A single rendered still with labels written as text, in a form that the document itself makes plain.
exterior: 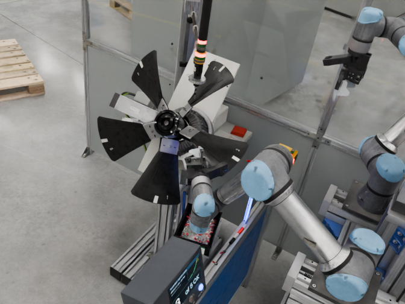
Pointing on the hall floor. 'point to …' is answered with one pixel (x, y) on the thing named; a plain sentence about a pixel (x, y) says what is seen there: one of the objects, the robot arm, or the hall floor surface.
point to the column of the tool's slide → (182, 46)
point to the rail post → (257, 247)
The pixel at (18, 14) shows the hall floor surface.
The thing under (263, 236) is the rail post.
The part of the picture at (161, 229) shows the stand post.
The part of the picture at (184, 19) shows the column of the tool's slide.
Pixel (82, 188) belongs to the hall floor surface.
